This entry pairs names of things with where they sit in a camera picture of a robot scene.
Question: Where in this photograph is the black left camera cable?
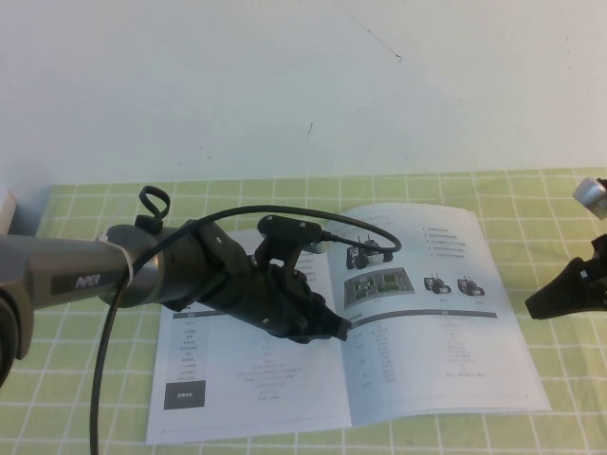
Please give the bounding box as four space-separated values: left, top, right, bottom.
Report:
88 204 405 455

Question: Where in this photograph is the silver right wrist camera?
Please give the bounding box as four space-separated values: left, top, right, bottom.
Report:
572 177 607 217

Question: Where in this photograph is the black looped cable stub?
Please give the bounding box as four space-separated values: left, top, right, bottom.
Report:
135 186 171 231

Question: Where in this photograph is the green checkered tablecloth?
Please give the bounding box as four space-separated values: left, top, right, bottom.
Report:
0 168 607 455

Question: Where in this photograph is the white product booklet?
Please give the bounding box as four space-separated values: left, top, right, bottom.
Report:
144 204 554 446

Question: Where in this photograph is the white zip tie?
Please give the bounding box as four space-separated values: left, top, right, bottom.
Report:
97 234 135 285

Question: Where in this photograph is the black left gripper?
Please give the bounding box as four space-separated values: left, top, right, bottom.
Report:
201 260 354 346

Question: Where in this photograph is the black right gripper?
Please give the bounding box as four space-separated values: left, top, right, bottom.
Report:
524 234 607 320

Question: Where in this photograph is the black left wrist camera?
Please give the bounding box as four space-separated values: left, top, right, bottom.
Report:
253 215 334 285

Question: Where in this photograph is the white box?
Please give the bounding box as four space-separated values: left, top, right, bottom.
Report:
0 189 18 236

